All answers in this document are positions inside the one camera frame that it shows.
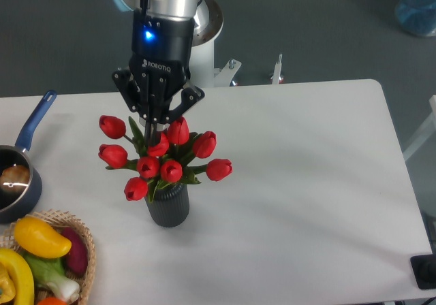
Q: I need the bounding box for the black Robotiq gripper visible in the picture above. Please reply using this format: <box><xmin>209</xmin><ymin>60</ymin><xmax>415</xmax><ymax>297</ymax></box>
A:
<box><xmin>112</xmin><ymin>9</ymin><xmax>205</xmax><ymax>146</ymax></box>

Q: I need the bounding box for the red tulip bouquet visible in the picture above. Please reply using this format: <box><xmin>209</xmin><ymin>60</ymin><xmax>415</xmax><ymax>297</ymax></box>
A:
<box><xmin>98</xmin><ymin>115</ymin><xmax>233</xmax><ymax>202</ymax></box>

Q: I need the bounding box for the dark grey ribbed vase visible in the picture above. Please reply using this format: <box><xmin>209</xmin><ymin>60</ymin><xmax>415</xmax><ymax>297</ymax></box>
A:
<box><xmin>145</xmin><ymin>184</ymin><xmax>190</xmax><ymax>227</ymax></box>

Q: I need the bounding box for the woven wicker basket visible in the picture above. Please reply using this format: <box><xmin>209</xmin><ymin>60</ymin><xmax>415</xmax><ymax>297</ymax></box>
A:
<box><xmin>0</xmin><ymin>209</ymin><xmax>97</xmax><ymax>305</ymax></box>

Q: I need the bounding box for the brown patty in pan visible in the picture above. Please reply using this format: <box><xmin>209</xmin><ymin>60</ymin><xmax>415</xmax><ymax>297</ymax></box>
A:
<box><xmin>1</xmin><ymin>165</ymin><xmax>30</xmax><ymax>194</ymax></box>

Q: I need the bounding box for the yellow toy mango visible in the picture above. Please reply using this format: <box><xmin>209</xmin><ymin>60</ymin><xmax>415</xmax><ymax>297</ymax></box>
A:
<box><xmin>14</xmin><ymin>216</ymin><xmax>72</xmax><ymax>259</ymax></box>

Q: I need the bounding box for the purple toy sweet potato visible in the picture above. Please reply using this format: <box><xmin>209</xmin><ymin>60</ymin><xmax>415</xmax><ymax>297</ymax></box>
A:
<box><xmin>61</xmin><ymin>227</ymin><xmax>88</xmax><ymax>277</ymax></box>

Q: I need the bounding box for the green white toy bok choy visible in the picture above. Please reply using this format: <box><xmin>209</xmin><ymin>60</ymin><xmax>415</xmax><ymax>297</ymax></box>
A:
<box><xmin>23</xmin><ymin>253</ymin><xmax>80</xmax><ymax>304</ymax></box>

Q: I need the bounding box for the orange toy fruit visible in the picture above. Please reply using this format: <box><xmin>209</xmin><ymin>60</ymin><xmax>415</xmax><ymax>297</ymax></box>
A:
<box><xmin>37</xmin><ymin>297</ymin><xmax>67</xmax><ymax>305</ymax></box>

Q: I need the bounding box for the yellow toy bell pepper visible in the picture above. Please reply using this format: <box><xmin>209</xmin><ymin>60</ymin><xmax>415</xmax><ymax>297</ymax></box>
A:
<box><xmin>1</xmin><ymin>248</ymin><xmax>35</xmax><ymax>305</ymax></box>

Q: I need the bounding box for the blue translucent container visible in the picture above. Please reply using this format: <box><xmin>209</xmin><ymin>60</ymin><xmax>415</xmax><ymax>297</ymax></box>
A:
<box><xmin>394</xmin><ymin>0</ymin><xmax>435</xmax><ymax>37</ymax></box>

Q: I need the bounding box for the black device at table edge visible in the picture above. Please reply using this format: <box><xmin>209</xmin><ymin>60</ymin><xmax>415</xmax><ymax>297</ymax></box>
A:
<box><xmin>410</xmin><ymin>254</ymin><xmax>435</xmax><ymax>290</ymax></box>

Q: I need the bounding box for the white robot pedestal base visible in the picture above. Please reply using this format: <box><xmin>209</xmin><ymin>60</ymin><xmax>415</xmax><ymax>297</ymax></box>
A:
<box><xmin>117</xmin><ymin>41</ymin><xmax>285</xmax><ymax>93</ymax></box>

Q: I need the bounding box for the blue handled saucepan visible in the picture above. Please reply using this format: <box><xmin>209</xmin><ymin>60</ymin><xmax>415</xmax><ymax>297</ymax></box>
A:
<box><xmin>1</xmin><ymin>90</ymin><xmax>57</xmax><ymax>224</ymax></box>

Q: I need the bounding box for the white frame at right edge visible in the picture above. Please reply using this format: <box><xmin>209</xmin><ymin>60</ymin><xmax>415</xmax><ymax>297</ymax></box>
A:
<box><xmin>403</xmin><ymin>95</ymin><xmax>435</xmax><ymax>162</ymax></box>

